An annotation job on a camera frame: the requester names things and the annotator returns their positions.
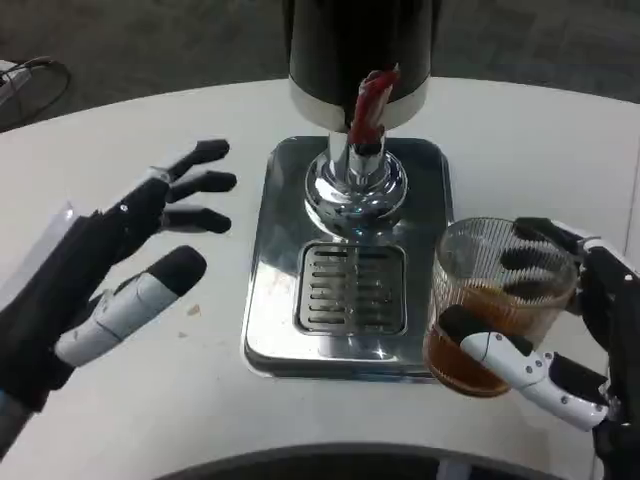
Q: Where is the red tap lever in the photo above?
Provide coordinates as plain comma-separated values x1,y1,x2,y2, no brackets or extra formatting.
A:
347,64,403,147

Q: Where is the black drink dispenser chrome stand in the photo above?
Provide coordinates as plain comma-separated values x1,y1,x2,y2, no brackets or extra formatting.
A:
281,0,434,240

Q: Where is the slotted steel drip grid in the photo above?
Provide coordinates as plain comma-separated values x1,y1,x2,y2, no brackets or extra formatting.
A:
292,241,409,336

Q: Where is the clear ribbed glass cup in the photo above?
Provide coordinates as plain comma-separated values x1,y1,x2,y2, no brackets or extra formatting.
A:
422,216,582,399

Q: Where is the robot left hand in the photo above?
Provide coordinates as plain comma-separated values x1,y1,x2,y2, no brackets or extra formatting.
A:
0,138,238,412

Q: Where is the black cable loop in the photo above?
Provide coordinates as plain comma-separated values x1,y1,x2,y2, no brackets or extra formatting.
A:
0,55,73,127

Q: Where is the steel drip tray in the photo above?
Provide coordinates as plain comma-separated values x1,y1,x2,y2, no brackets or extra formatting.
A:
241,135,457,385

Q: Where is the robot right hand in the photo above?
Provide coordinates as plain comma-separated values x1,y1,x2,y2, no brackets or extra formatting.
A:
439,215,640,480

